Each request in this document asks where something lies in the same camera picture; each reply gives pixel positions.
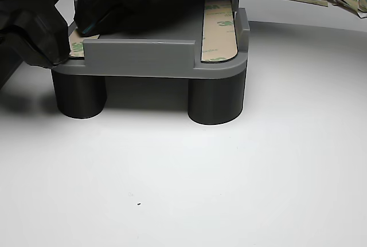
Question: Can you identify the grey plastic fixture with legs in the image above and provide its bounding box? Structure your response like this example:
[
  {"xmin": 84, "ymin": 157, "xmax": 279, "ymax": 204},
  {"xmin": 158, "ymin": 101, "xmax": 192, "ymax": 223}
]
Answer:
[{"xmin": 50, "ymin": 0, "xmax": 251, "ymax": 126}]

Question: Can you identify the tan 3M protective film strip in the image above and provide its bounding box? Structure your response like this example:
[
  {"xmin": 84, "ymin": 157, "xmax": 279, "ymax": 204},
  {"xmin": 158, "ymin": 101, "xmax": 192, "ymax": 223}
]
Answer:
[
  {"xmin": 68, "ymin": 25, "xmax": 100, "ymax": 58},
  {"xmin": 200, "ymin": 0, "xmax": 239, "ymax": 64}
]

